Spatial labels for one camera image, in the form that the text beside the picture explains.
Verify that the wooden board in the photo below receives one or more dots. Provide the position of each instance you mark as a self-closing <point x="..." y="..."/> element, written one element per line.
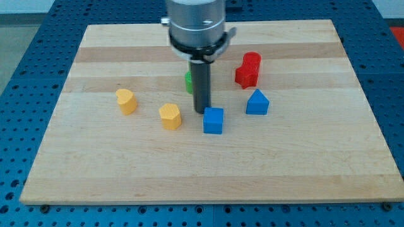
<point x="318" y="143"/>

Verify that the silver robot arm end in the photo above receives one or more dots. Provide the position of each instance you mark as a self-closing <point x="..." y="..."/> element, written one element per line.
<point x="196" y="29"/>

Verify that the red star-shaped block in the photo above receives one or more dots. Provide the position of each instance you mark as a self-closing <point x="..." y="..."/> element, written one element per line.
<point x="247" y="74"/>

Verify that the yellow heart block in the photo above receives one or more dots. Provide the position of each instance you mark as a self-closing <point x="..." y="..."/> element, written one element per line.
<point x="127" y="101"/>

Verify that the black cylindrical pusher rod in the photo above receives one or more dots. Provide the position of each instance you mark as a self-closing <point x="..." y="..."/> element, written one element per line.
<point x="201" y="82"/>

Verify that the blue triangle block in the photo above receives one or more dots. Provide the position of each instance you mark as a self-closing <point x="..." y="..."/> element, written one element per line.
<point x="257" y="104"/>

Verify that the yellow hexagon block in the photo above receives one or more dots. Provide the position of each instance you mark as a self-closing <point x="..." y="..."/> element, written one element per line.
<point x="170" y="116"/>

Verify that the blue perforated table base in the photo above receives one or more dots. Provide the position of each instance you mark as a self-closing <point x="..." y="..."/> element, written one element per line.
<point x="31" y="95"/>

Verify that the green block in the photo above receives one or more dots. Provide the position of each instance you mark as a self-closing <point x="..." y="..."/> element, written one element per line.
<point x="188" y="82"/>

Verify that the blue cube block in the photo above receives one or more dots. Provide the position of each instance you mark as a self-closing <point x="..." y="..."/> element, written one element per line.
<point x="213" y="120"/>

